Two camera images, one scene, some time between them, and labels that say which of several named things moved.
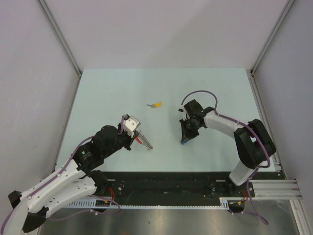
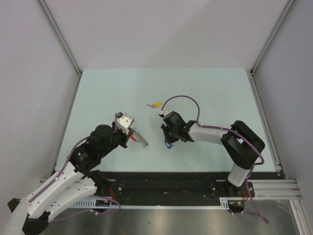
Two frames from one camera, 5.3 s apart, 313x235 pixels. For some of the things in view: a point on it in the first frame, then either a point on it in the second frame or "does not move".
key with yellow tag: (157, 105) does not move
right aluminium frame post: (268, 42) does not move
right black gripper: (186, 134) → (167, 139)
